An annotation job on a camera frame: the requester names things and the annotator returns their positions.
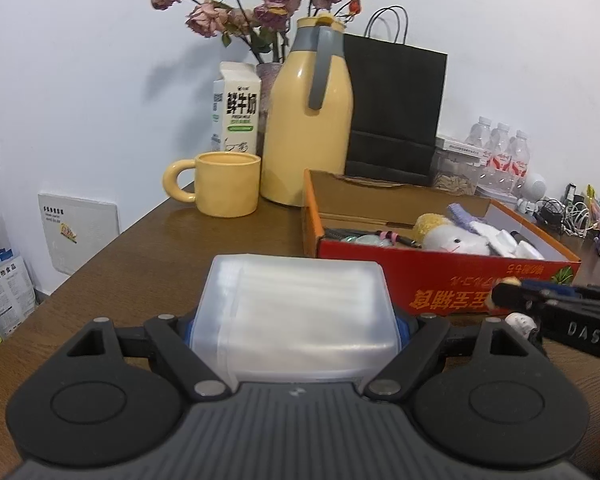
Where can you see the purple woven pouch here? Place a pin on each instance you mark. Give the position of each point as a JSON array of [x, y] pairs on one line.
[[460, 212]]

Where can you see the white robot toy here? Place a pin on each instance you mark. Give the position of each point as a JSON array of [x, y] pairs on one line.
[[532, 185]]

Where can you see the yellow thermos jug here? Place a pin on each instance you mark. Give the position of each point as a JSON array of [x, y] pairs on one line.
[[305, 135]]

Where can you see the red cardboard box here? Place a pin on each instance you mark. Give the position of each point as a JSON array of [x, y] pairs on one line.
[[430, 280]]

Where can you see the yellow mug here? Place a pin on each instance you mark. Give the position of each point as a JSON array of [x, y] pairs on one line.
[[227, 185]]

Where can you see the clear jar of seeds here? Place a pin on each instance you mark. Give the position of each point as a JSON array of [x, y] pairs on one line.
[[455, 180]]

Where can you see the black charger plug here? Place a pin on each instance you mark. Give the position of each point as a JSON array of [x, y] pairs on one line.
[[570, 194]]

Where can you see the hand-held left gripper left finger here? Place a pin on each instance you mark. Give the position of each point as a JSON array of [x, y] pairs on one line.
[[170, 340]]

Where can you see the small white bottle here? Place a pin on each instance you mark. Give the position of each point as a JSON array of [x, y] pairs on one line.
[[522, 321]]

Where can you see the stack of blue pamphlets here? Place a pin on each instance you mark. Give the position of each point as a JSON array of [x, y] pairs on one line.
[[5, 295]]

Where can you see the iridescent plastic bag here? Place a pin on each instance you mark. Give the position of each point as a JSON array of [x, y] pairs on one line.
[[370, 241]]

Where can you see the colourful snack packet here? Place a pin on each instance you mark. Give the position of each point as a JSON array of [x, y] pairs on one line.
[[597, 205]]

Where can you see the clear plastic swab container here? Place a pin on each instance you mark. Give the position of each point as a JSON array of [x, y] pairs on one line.
[[295, 310]]

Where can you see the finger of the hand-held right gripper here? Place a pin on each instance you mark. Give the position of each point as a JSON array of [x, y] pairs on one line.
[[510, 297], [555, 287]]

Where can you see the black paper bag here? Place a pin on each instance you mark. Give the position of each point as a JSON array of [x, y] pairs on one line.
[[395, 100]]

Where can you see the flat white box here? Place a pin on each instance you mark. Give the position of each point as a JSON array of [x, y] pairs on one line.
[[460, 146]]

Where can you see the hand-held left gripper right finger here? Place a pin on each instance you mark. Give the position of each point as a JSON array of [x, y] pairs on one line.
[[430, 340]]

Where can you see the white milk carton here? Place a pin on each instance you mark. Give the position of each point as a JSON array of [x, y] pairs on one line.
[[235, 110]]

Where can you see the glass vase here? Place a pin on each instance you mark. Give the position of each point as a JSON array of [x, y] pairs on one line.
[[267, 90]]

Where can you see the clear water bottle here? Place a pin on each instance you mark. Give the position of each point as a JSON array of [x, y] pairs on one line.
[[519, 160], [477, 132], [496, 155]]

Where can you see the white sheep plush toy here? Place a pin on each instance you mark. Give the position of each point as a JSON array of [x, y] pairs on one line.
[[452, 240]]

